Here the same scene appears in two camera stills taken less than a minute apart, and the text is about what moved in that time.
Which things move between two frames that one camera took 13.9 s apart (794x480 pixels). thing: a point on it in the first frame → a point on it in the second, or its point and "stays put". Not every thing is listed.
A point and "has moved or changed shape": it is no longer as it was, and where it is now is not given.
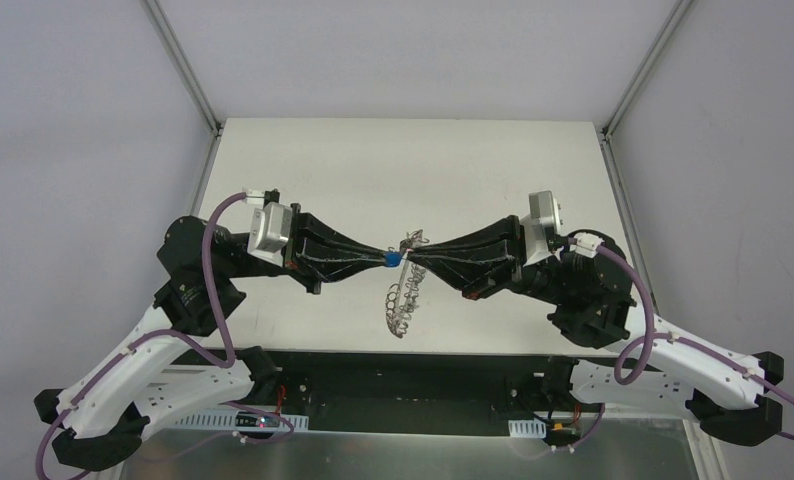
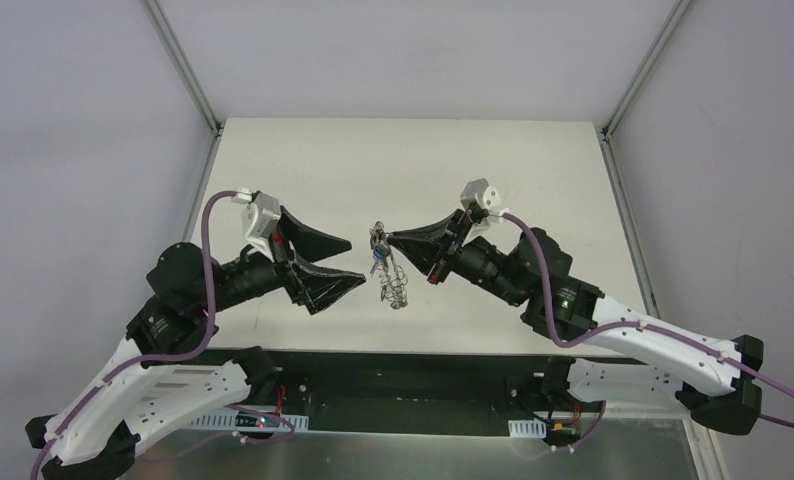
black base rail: [399, 392] stays put
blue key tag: [392, 258] has moved or changed shape
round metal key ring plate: [402, 300] → [393, 277]
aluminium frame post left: [180, 63] stays put
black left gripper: [301, 250] → [288, 261]
